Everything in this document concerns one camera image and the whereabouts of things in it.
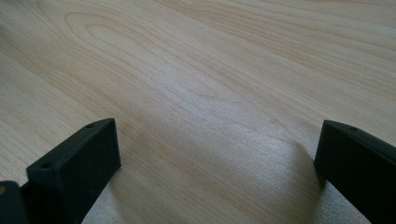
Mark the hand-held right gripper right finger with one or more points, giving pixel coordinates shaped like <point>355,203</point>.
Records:
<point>358,161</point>

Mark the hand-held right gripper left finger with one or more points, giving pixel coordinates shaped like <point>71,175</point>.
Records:
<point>77,168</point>

